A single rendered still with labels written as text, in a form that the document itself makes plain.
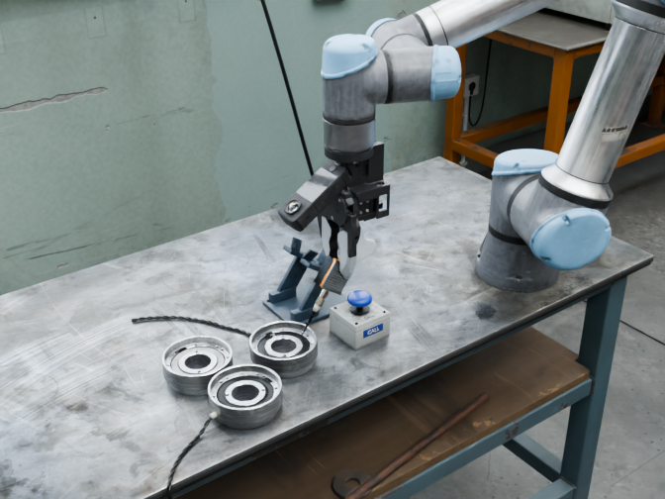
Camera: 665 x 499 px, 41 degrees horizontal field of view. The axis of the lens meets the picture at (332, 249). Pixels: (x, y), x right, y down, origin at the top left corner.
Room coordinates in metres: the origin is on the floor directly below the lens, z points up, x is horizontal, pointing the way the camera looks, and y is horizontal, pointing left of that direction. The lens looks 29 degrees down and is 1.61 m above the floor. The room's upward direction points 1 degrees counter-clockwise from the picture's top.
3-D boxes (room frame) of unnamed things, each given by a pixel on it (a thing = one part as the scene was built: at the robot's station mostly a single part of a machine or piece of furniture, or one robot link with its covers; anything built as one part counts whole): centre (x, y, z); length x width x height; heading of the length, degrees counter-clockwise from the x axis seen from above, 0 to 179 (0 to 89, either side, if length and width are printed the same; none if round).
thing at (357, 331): (1.19, -0.05, 0.82); 0.08 x 0.07 x 0.05; 126
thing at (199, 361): (1.08, 0.20, 0.82); 0.10 x 0.10 x 0.04
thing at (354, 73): (1.19, -0.03, 1.23); 0.09 x 0.08 x 0.11; 102
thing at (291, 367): (1.12, 0.08, 0.82); 0.10 x 0.10 x 0.04
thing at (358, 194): (1.19, -0.03, 1.07); 0.09 x 0.08 x 0.12; 123
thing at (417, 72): (1.22, -0.12, 1.23); 0.11 x 0.11 x 0.08; 12
